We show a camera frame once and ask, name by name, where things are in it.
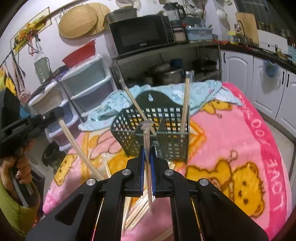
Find chopsticks pair long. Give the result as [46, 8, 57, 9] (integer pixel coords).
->
[125, 190, 149, 231]

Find chopsticks pair lowest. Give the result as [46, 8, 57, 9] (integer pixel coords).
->
[154, 226, 173, 241]

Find chopsticks pair vertical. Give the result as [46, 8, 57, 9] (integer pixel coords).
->
[140, 119, 153, 212]

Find chopsticks pair diagonal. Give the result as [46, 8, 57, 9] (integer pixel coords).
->
[180, 70, 194, 133]
[113, 61, 157, 137]

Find green sleeved left forearm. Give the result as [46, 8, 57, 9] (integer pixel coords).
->
[1, 182, 41, 238]

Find white kitchen cabinets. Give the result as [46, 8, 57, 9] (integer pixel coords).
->
[221, 50, 295, 136]

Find person's left hand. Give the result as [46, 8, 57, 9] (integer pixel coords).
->
[1, 140, 35, 196]

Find yellow hanging cloth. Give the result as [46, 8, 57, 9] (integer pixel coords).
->
[0, 66, 16, 96]

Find left plastic drawer tower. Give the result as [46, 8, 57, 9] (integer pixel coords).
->
[29, 80, 80, 152]

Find plastic drawer tower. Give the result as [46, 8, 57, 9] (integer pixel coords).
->
[29, 80, 80, 152]
[60, 54, 117, 120]

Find pink cartoon blanket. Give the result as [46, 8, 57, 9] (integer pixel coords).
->
[43, 83, 292, 240]

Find green thermos bottle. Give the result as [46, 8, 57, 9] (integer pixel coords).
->
[34, 52, 52, 84]

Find right plastic drawer tower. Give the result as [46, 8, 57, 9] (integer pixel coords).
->
[60, 54, 117, 120]

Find red plastic basin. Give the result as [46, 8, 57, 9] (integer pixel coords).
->
[62, 40, 96, 68]

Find dark green utensil basket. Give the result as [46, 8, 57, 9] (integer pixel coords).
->
[110, 90, 191, 163]

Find fruit picture left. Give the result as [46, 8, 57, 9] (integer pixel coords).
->
[10, 7, 52, 54]

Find light blue cloth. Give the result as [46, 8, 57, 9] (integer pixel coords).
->
[78, 79, 243, 132]

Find round bamboo board front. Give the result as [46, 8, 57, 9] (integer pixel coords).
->
[58, 4, 98, 39]

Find round bamboo board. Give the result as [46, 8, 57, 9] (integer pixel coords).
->
[58, 4, 98, 39]
[86, 3, 111, 36]

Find black microwave oven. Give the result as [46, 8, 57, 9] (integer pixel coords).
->
[104, 15, 175, 59]

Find round bamboo board back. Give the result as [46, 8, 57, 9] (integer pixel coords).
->
[86, 3, 111, 36]

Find black wok on shelf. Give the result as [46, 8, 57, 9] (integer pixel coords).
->
[192, 59, 217, 73]

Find steel pot on shelf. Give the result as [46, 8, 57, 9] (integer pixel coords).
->
[149, 63, 185, 86]

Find blue bag on cabinet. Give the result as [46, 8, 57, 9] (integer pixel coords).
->
[264, 60, 279, 77]

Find metal shelf rack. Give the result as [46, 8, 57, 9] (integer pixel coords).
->
[110, 41, 222, 89]

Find grey container on microwave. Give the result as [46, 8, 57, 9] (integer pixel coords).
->
[104, 6, 137, 23]

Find light blue storage box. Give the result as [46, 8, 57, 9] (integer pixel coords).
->
[187, 27, 213, 41]

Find rectangular wooden cutting board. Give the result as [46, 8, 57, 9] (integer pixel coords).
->
[235, 12, 259, 45]

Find blender with dark jar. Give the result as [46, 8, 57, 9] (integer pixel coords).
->
[164, 2, 188, 44]

